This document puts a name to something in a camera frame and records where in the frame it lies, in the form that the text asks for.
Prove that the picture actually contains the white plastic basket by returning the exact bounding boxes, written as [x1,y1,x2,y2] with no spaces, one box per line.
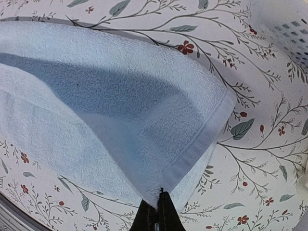
[248,0,308,83]

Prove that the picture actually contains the light blue cloth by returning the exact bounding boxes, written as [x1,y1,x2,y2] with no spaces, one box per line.
[0,21,235,211]

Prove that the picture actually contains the cream ceramic mug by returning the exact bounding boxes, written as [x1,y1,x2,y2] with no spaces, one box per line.
[296,167,308,197]

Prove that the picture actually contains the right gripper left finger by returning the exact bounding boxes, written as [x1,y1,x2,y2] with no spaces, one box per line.
[130,200,156,231]

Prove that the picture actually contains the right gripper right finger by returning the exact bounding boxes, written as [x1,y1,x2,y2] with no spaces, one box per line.
[157,188,185,231]

